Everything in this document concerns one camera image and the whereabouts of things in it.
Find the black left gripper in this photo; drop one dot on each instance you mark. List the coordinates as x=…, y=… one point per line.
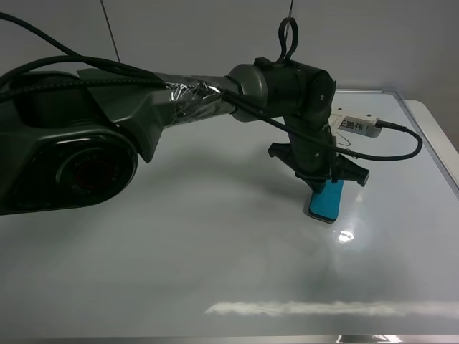
x=314, y=164

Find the blue whiteboard eraser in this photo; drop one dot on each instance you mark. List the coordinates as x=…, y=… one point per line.
x=324, y=206

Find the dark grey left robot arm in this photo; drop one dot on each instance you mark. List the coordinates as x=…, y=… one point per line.
x=70, y=141

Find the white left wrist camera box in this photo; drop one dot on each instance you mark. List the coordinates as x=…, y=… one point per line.
x=353, y=122

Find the white whiteboard with aluminium frame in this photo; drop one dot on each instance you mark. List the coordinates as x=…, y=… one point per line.
x=212, y=239

